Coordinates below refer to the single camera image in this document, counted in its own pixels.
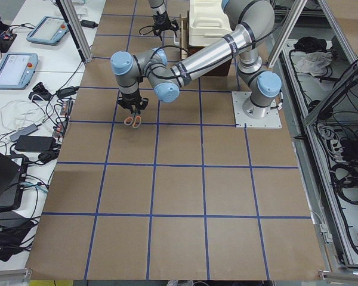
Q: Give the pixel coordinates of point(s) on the white plastic tray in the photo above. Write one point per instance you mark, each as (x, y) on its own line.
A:
(207, 22)

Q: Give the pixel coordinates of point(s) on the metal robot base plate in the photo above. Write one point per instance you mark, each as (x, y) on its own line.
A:
(247, 115)

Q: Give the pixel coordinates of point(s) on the blue teach pendant near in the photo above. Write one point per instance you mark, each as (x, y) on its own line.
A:
(17, 69)

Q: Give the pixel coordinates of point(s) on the black power adapter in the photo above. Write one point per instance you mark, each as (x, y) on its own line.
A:
(35, 144)

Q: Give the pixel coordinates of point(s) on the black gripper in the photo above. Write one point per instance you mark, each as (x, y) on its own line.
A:
(160, 21)
(131, 98)

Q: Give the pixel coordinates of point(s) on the blue teach pendant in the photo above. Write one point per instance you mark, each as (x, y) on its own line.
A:
(49, 31)
(17, 69)

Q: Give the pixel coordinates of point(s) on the wooden drawer with white handle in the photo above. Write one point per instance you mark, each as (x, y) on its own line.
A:
(181, 38)

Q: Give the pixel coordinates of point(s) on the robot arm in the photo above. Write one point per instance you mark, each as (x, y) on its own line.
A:
(251, 22)
(158, 7)

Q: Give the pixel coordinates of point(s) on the white cloth bundle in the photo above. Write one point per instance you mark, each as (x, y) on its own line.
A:
(314, 63)

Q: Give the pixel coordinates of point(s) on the aluminium frame post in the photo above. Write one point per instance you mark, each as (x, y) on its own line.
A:
(71, 18)

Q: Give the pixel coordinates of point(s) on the blue teach pendant far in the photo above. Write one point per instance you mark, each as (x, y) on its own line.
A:
(49, 31)

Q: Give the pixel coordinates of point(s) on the grey orange scissors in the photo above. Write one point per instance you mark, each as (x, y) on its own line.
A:
(133, 121)

